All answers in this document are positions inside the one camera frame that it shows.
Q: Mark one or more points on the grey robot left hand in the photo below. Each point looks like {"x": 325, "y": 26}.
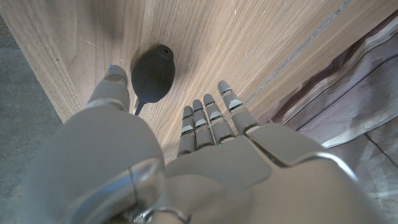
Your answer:
{"x": 217, "y": 177}

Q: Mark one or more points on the black rubber air blower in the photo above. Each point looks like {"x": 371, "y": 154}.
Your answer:
{"x": 152, "y": 74}

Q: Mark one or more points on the printed living room backdrop cloth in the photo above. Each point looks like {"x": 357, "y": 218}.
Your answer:
{"x": 357, "y": 102}

